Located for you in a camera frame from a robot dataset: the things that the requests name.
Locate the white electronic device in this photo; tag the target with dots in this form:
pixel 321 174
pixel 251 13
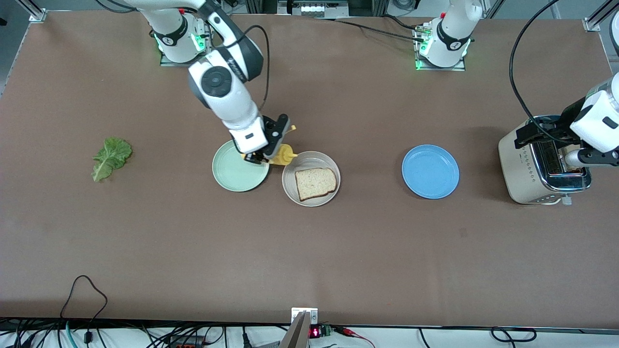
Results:
pixel 312 8

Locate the cream chrome toaster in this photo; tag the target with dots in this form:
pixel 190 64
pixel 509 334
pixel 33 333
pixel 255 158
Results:
pixel 522 169

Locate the green lettuce leaf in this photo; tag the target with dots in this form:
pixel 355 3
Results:
pixel 111 157

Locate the beige plate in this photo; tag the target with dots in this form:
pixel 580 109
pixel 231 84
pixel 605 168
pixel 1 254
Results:
pixel 290 191

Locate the red clip lead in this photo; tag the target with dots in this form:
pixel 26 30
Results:
pixel 355 336

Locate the aluminium frame corner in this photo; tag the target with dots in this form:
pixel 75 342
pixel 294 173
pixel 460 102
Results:
pixel 592 24
pixel 37 15

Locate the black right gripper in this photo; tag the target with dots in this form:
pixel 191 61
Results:
pixel 257 156

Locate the yellow squeeze bottle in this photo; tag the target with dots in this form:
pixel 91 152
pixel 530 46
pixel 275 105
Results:
pixel 283 155

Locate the aluminium camera post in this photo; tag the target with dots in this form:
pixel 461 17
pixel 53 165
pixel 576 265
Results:
pixel 295 338

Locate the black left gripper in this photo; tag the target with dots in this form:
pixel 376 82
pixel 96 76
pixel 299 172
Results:
pixel 557 126

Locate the blue plate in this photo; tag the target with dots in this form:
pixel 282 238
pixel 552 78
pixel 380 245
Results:
pixel 430 171

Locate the red display circuit board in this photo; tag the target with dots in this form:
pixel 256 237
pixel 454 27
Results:
pixel 315 332

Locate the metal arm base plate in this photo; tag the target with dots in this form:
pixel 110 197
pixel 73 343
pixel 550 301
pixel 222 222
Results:
pixel 437 69
pixel 184 64

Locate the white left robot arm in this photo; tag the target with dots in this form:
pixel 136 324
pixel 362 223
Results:
pixel 452 29

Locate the pale green plate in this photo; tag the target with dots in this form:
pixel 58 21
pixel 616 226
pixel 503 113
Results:
pixel 237 176

